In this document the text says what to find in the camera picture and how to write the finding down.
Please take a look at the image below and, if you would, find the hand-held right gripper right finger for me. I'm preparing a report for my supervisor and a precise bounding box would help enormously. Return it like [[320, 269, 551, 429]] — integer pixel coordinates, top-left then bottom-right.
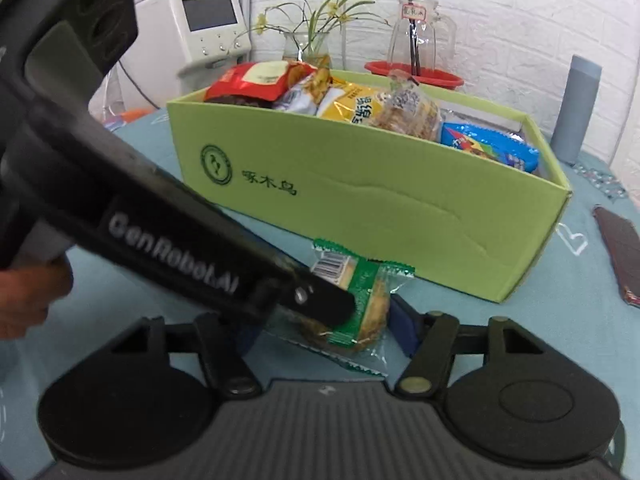
[[390, 295, 563, 397]]

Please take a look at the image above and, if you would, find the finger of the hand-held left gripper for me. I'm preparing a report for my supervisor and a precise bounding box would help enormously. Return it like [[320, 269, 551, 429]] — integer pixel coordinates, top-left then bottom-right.
[[254, 261, 357, 331]]

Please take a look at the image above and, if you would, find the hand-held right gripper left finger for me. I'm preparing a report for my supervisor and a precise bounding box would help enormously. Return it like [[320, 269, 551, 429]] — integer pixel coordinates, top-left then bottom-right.
[[92, 311, 262, 397]]

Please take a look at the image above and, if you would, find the green pastry packet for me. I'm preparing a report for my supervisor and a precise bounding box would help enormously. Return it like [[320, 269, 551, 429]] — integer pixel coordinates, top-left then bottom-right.
[[265, 237, 417, 380]]

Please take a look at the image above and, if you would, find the green cardboard box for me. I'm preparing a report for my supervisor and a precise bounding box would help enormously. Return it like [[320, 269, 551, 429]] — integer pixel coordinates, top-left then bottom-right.
[[166, 67, 573, 305]]

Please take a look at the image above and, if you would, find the red snack packet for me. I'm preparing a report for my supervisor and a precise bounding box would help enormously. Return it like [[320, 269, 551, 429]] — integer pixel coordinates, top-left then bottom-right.
[[203, 60, 303, 109]]

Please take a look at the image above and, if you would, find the blue snack packet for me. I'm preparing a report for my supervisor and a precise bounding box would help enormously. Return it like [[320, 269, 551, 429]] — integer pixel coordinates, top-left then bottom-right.
[[439, 121, 542, 175]]

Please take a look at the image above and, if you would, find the silver orange snack packet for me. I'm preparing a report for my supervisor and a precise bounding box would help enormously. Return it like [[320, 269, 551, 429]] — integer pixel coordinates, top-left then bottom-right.
[[271, 66, 335, 117]]

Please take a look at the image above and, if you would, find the yellow chips bag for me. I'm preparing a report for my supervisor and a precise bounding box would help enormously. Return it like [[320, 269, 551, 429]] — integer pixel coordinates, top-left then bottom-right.
[[317, 79, 396, 127]]

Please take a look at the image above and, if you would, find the clear brown pastry packet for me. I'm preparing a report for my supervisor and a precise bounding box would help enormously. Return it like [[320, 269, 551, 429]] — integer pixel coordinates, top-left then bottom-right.
[[372, 69, 445, 142]]

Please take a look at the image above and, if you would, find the person's left hand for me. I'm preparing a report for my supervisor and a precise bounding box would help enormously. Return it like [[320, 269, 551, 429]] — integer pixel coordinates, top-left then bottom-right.
[[0, 264, 74, 342]]

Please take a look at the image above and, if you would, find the white water dispenser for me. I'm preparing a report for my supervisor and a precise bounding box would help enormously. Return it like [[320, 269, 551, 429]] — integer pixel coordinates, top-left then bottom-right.
[[116, 0, 252, 113]]

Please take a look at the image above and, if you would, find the smartphone with red case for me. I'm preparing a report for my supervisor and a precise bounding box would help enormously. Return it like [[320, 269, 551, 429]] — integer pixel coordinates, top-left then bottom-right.
[[591, 204, 640, 309]]

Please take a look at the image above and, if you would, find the glass vase with plant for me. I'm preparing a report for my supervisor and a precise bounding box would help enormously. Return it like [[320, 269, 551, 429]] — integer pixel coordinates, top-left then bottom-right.
[[234, 0, 392, 70]]

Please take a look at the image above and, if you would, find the red round tray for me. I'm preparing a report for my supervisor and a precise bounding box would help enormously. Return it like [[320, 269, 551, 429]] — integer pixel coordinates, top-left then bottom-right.
[[363, 60, 466, 93]]

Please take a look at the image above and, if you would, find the grey cylinder bottle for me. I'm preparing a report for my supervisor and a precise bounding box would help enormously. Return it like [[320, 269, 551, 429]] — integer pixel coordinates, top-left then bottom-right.
[[551, 54, 602, 165]]

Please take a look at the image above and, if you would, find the glass pitcher with straw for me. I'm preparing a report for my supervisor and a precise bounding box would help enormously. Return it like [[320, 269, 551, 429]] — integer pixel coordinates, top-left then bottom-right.
[[386, 0, 459, 75]]

